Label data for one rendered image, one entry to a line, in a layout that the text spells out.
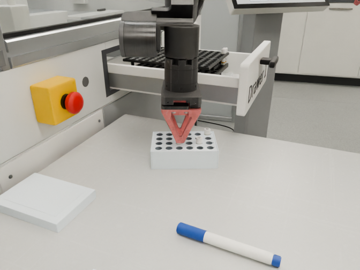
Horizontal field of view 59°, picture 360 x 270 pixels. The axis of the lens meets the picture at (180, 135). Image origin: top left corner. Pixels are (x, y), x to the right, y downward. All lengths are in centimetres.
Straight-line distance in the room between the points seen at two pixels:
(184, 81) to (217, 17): 199
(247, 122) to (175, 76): 133
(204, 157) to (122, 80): 31
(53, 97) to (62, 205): 19
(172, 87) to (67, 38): 25
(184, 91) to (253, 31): 119
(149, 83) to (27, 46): 27
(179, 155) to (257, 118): 131
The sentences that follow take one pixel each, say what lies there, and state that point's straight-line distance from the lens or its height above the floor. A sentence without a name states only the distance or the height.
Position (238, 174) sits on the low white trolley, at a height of 76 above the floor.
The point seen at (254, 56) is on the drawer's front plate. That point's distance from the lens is 71.
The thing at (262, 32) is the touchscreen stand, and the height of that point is 83.
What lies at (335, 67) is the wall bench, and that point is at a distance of 392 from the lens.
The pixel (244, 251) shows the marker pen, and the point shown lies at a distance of 43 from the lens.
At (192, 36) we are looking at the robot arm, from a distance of 52.
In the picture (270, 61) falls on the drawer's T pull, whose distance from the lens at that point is 75.
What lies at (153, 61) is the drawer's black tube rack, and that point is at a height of 90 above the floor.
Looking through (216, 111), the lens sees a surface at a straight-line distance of 268.
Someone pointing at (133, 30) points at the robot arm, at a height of 101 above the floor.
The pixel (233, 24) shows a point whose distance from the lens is 250.
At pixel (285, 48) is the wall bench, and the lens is 381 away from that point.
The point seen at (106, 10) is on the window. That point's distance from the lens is 82.
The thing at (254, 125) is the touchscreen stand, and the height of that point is 33.
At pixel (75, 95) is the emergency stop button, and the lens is 60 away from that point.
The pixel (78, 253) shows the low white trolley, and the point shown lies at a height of 76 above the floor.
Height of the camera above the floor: 108
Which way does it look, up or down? 26 degrees down
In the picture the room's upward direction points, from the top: straight up
